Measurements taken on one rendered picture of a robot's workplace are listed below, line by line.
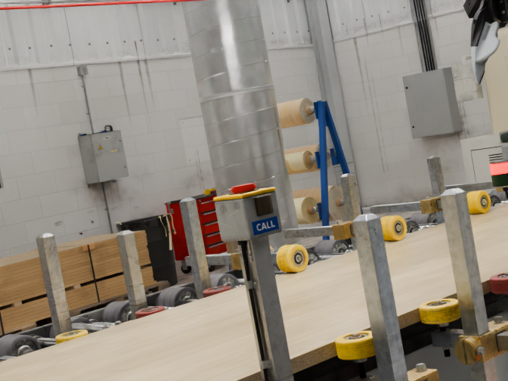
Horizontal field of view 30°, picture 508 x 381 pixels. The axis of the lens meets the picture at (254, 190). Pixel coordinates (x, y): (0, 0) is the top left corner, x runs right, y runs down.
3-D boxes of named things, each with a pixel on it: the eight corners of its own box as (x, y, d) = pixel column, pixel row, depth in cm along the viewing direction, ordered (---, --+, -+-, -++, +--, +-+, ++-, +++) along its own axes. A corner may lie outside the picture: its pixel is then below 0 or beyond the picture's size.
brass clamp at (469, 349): (521, 346, 185) (516, 320, 184) (480, 366, 176) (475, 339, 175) (494, 345, 189) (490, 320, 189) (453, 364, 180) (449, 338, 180)
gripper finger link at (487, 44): (478, 70, 135) (503, 13, 136) (457, 75, 141) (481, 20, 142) (496, 81, 136) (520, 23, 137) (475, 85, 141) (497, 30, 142)
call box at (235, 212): (284, 236, 146) (275, 186, 145) (251, 245, 141) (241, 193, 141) (255, 237, 151) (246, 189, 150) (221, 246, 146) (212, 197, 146)
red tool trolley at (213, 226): (250, 258, 1057) (237, 187, 1053) (209, 273, 996) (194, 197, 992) (217, 261, 1085) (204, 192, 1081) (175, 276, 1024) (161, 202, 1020)
